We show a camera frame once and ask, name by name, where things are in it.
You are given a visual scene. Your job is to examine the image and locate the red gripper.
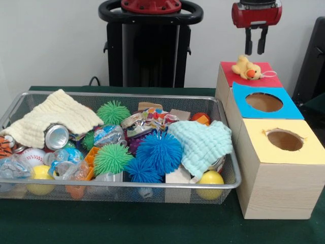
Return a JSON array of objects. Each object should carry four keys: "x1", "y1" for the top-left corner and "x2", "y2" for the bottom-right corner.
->
[{"x1": 231, "y1": 1, "x2": 283, "y2": 55}]

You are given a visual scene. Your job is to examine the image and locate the yellow plush toy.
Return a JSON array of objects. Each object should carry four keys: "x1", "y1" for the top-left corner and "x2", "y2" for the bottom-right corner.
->
[{"x1": 231, "y1": 54, "x2": 277, "y2": 81}]

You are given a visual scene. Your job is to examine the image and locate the cream waffle cloth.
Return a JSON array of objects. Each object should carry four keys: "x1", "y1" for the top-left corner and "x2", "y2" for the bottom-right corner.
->
[{"x1": 1, "y1": 88, "x2": 105, "y2": 149}]

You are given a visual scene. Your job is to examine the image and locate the wooden box with three holes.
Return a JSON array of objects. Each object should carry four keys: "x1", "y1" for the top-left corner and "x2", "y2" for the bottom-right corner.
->
[{"x1": 214, "y1": 61, "x2": 325, "y2": 220}]

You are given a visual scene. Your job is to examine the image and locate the silver mesh bin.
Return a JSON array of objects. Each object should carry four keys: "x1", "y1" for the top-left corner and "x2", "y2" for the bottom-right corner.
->
[{"x1": 0, "y1": 91, "x2": 242, "y2": 205}]

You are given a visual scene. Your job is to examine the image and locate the black upright panel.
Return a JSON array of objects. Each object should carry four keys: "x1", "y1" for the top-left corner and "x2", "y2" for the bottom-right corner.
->
[{"x1": 291, "y1": 16, "x2": 325, "y2": 104}]

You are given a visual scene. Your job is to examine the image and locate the dark green table cloth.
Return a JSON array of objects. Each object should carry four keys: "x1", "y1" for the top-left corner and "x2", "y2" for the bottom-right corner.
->
[
  {"x1": 302, "y1": 91, "x2": 325, "y2": 115},
  {"x1": 0, "y1": 85, "x2": 325, "y2": 244}
]

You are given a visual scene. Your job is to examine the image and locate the mint waffle cloth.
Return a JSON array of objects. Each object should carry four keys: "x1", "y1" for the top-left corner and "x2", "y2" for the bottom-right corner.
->
[{"x1": 167, "y1": 120, "x2": 234, "y2": 178}]

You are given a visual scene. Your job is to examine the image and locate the yellow plastic ball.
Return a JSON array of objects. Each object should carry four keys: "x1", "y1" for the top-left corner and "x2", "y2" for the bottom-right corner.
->
[
  {"x1": 26, "y1": 165, "x2": 56, "y2": 196},
  {"x1": 196, "y1": 170, "x2": 225, "y2": 200}
]

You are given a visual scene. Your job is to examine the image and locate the large blue spiky ball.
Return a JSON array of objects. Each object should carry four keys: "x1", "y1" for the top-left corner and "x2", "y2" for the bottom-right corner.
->
[{"x1": 136, "y1": 131, "x2": 183, "y2": 176}]

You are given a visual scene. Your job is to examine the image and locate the green spiky ball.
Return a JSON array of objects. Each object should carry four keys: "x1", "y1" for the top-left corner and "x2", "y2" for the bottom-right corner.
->
[
  {"x1": 93, "y1": 143, "x2": 134, "y2": 177},
  {"x1": 96, "y1": 100, "x2": 132, "y2": 126}
]

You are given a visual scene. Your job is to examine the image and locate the small blue spiky ball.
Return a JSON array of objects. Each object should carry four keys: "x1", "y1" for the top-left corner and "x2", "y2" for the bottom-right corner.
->
[{"x1": 123, "y1": 158, "x2": 164, "y2": 184}]

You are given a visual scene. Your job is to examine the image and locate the silver drink can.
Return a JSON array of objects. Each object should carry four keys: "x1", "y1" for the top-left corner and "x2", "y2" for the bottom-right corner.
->
[{"x1": 44, "y1": 124, "x2": 70, "y2": 150}]

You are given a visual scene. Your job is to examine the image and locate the white baseball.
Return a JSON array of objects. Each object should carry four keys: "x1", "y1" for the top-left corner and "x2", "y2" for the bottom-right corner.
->
[{"x1": 19, "y1": 147, "x2": 46, "y2": 168}]

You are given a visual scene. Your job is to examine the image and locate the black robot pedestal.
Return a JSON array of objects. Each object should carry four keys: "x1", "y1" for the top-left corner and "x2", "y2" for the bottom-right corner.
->
[{"x1": 98, "y1": 0, "x2": 204, "y2": 88}]

